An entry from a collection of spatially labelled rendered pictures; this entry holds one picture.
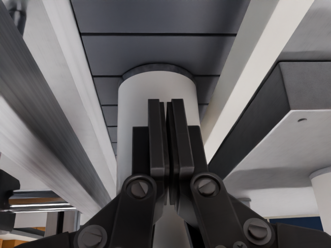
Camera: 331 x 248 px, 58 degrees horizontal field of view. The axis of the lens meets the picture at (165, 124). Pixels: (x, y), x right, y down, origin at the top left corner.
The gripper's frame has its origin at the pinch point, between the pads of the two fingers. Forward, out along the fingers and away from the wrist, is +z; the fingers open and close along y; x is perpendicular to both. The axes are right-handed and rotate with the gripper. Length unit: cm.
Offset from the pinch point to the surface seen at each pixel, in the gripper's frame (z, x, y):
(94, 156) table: 22.2, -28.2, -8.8
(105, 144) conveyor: 11.5, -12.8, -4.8
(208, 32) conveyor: 5.8, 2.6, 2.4
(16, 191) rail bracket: 0.3, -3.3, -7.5
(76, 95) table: 15.5, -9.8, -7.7
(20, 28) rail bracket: 10.5, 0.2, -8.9
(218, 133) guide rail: 4.3, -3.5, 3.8
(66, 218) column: 15.3, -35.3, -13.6
